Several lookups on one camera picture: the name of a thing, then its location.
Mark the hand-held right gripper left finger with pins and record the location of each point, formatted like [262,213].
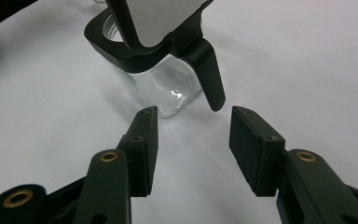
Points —
[138,149]

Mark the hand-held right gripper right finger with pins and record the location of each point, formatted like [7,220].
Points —
[254,149]

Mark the glass jar with black lid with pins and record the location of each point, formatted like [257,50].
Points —
[164,87]

